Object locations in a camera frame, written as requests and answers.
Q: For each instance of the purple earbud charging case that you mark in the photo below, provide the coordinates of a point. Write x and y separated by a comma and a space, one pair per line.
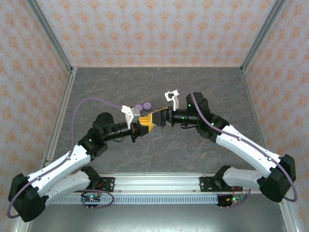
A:
147, 105
138, 107

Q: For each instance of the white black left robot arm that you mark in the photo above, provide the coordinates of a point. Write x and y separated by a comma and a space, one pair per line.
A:
58, 166

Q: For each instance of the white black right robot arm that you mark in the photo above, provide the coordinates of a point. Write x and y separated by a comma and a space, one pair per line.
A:
246, 147

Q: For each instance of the grey metal shelf panel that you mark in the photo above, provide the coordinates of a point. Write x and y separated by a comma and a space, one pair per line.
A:
157, 217

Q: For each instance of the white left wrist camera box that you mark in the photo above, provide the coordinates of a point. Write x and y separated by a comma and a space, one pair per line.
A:
131, 113

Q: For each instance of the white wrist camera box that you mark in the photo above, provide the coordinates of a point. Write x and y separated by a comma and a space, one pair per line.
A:
131, 113
175, 99

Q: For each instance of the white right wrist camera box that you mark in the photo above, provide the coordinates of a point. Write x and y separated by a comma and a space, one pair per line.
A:
175, 99

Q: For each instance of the aluminium side rail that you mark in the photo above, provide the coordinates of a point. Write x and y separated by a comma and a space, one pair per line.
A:
65, 101
251, 101

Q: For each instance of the aluminium mounting rail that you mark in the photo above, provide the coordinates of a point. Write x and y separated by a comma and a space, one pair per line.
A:
157, 183

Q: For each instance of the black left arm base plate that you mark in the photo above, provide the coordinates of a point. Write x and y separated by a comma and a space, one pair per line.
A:
108, 183

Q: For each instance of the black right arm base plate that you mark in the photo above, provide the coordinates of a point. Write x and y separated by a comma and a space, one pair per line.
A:
205, 183

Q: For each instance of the aluminium corner post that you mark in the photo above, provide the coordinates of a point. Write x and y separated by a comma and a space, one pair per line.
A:
263, 33
48, 33

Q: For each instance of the aluminium frame leg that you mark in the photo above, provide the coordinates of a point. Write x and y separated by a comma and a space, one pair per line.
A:
20, 227
289, 217

